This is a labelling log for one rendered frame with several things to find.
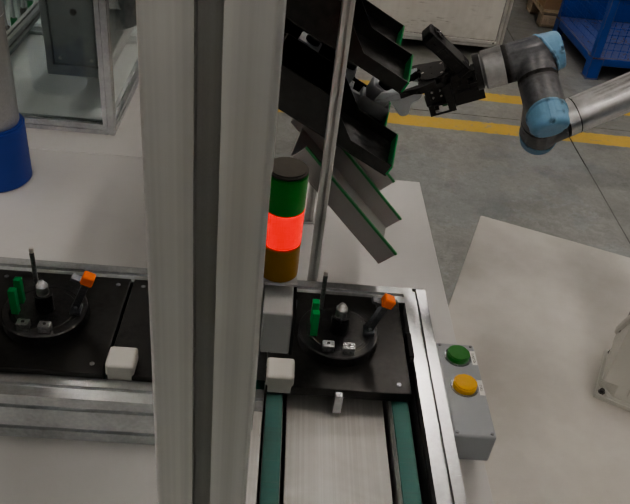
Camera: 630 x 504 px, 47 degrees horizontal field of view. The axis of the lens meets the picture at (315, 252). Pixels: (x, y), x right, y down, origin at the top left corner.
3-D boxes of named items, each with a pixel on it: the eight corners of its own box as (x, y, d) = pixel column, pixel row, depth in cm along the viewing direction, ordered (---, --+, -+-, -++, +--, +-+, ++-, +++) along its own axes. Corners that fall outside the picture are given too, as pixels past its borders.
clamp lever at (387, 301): (373, 325, 127) (395, 296, 122) (374, 333, 125) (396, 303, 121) (355, 319, 126) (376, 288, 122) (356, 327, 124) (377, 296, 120)
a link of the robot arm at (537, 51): (568, 59, 132) (557, 19, 134) (508, 76, 135) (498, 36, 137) (568, 78, 139) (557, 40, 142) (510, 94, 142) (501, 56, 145)
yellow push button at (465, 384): (472, 382, 124) (475, 373, 123) (477, 399, 121) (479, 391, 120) (449, 380, 124) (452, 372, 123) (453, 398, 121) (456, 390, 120)
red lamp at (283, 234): (301, 229, 93) (304, 197, 90) (300, 253, 89) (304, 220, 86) (262, 226, 92) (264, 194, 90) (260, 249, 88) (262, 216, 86)
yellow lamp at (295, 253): (297, 260, 96) (301, 230, 93) (297, 284, 92) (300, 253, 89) (260, 257, 95) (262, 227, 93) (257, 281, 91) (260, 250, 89)
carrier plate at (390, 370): (396, 306, 139) (398, 298, 137) (410, 402, 119) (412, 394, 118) (271, 297, 137) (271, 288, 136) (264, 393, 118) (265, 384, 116)
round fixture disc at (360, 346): (373, 314, 133) (375, 306, 132) (379, 370, 122) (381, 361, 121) (297, 308, 132) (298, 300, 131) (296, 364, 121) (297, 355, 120)
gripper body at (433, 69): (427, 118, 144) (488, 102, 141) (417, 80, 139) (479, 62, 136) (425, 100, 150) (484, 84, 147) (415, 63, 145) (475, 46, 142)
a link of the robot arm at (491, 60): (502, 55, 135) (497, 37, 141) (478, 62, 136) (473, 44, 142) (509, 90, 139) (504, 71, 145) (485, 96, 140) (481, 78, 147)
